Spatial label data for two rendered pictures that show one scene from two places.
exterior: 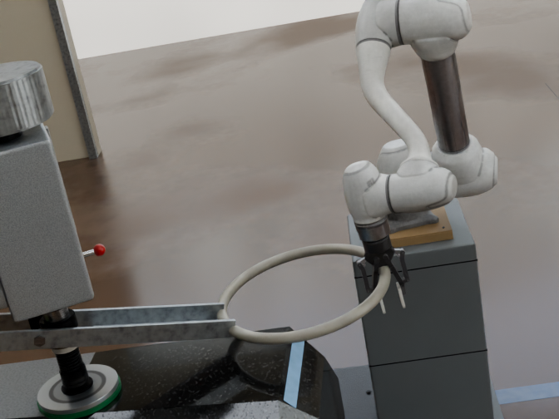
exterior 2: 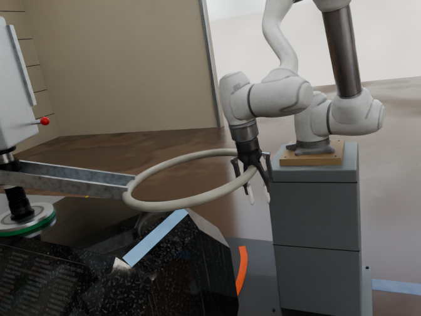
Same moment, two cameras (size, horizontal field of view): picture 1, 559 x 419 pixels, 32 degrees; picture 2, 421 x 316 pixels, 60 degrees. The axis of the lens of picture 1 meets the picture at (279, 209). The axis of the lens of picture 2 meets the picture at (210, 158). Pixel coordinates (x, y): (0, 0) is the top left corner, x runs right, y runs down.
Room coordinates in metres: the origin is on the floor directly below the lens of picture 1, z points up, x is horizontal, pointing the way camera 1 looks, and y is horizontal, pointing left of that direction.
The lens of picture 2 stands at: (1.29, -0.50, 1.40)
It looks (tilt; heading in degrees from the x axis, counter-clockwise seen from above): 18 degrees down; 20
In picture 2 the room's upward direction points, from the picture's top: 9 degrees counter-clockwise
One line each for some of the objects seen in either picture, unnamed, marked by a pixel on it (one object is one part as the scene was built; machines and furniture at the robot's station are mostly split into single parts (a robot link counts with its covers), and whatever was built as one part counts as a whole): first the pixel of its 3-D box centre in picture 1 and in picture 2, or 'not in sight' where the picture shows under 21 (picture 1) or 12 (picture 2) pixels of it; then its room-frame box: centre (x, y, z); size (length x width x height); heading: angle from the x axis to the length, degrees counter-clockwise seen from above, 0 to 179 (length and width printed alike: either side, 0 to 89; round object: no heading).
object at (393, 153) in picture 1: (403, 173); (312, 115); (3.04, -0.43, 1.00); 0.18 x 0.16 x 0.22; 71
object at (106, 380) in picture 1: (77, 388); (23, 215); (2.24, 0.60, 0.89); 0.21 x 0.21 x 0.01
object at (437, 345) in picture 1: (421, 328); (318, 226); (3.04, -0.42, 0.40); 0.50 x 0.50 x 0.80; 85
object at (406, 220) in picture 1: (399, 212); (308, 143); (3.04, -0.40, 0.86); 0.22 x 0.18 x 0.06; 95
